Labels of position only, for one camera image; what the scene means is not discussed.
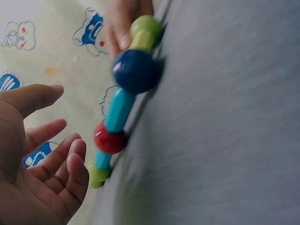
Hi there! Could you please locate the navy blue toy ball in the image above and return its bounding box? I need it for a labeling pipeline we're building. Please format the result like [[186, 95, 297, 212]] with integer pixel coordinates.
[[112, 49, 163, 95]]

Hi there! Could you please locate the person's right hand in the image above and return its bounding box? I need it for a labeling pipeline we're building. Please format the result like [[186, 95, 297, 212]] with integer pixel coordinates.
[[104, 0, 154, 60]]

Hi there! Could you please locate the person's left hand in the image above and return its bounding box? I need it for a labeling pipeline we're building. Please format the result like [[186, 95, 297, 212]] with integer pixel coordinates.
[[0, 83, 90, 225]]

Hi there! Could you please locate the red toy ball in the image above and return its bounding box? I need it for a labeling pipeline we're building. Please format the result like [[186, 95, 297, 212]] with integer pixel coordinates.
[[93, 121, 127, 155]]

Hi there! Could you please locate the yellow-green toy rod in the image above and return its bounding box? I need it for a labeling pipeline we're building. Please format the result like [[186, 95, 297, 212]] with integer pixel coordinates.
[[127, 30, 158, 53]]

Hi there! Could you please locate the short teal toy rod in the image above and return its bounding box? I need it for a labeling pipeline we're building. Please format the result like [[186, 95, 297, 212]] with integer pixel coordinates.
[[95, 150, 113, 170]]

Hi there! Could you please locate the large green toy ball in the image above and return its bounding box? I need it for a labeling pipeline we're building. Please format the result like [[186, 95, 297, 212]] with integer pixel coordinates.
[[129, 15, 164, 43]]

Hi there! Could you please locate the long teal toy rod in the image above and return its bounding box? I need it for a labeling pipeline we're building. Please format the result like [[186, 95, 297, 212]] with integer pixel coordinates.
[[104, 86, 136, 135]]

